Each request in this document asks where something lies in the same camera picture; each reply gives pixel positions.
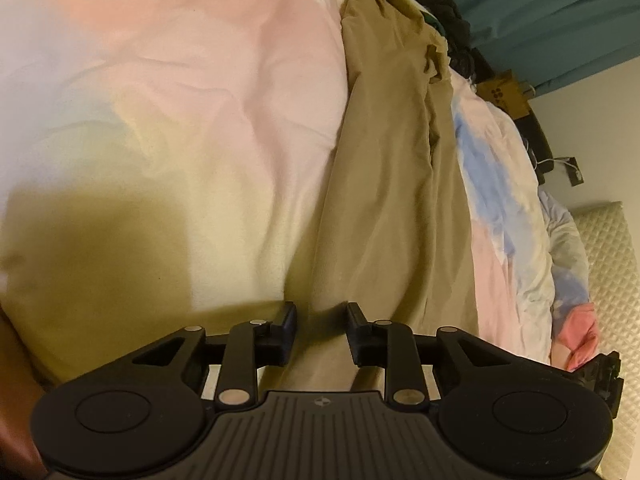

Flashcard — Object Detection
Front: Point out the khaki tan garment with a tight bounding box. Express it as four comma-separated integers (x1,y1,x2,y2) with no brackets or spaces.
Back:
262,0,478,391

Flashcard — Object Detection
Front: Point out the pile of mixed clothes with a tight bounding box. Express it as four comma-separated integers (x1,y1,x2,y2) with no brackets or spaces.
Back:
342,0,482,82

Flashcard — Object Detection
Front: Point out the person's left hand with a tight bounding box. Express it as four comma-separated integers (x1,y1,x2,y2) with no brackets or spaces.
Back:
1,312,48,479

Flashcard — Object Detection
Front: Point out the quilted beige headboard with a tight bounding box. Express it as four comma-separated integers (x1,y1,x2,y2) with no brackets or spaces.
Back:
574,202,639,479

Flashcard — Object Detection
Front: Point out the white pillow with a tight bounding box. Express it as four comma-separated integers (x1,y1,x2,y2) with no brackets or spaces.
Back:
538,190,590,316

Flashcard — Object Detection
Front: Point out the black armchair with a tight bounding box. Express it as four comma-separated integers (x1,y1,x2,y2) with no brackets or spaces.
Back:
471,49,554,184

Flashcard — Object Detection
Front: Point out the pastel tie-dye duvet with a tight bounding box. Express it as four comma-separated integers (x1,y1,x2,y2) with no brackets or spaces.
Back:
1,0,599,390

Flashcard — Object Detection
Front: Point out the brown paper bag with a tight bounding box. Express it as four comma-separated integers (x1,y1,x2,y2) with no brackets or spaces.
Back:
476,70,532,120

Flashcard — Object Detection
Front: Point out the large teal curtain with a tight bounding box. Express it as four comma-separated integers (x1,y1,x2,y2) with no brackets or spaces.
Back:
454,0,639,94

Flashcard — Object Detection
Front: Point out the wall power socket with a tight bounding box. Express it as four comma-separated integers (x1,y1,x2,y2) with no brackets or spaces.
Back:
564,157,584,186

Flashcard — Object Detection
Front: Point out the white charging cable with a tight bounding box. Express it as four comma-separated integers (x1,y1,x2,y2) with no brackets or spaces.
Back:
524,136,582,179

